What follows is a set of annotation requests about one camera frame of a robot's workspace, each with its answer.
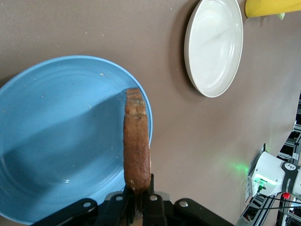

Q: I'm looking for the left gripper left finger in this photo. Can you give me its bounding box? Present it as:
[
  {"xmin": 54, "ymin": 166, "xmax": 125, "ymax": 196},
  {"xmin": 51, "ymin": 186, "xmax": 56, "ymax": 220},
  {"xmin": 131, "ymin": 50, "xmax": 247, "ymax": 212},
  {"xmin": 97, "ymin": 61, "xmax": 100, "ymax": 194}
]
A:
[{"xmin": 103, "ymin": 187, "xmax": 136, "ymax": 226}]

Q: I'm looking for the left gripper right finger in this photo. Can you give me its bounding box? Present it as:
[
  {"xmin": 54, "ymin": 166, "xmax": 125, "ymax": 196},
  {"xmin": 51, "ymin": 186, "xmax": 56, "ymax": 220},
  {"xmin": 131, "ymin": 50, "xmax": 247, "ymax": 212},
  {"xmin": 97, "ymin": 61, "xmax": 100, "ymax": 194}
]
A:
[{"xmin": 141, "ymin": 173, "xmax": 170, "ymax": 226}]

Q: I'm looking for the brown bread slice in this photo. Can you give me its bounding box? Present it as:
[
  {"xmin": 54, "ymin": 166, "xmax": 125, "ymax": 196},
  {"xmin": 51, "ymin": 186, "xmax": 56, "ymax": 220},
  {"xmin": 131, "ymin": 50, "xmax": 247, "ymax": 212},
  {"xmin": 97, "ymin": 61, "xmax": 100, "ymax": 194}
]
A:
[{"xmin": 123, "ymin": 88, "xmax": 151, "ymax": 196}]

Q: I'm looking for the yellow mustard squeeze bottle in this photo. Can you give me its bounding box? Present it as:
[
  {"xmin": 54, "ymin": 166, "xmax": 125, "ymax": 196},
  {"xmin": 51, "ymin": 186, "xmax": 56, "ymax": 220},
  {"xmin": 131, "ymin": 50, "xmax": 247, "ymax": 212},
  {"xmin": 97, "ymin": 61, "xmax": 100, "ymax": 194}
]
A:
[{"xmin": 244, "ymin": 0, "xmax": 301, "ymax": 18}]

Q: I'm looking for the blue plate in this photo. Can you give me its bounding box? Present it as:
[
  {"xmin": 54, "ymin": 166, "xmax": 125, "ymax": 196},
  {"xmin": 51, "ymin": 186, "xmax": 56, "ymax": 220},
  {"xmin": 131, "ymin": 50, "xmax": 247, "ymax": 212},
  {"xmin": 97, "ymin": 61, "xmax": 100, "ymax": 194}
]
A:
[{"xmin": 0, "ymin": 55, "xmax": 154, "ymax": 225}]

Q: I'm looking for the beige plate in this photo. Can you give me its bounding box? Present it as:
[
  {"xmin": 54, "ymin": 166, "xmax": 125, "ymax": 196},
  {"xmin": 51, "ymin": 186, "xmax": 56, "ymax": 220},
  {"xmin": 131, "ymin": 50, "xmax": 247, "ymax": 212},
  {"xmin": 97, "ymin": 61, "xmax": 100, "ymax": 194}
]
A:
[{"xmin": 183, "ymin": 0, "xmax": 244, "ymax": 98}]

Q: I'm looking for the black left camera bracket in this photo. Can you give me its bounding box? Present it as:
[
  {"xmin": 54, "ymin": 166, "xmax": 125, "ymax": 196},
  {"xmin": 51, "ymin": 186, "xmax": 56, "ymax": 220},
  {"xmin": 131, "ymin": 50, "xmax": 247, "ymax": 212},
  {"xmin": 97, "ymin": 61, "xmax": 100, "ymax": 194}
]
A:
[{"xmin": 35, "ymin": 198, "xmax": 233, "ymax": 226}]

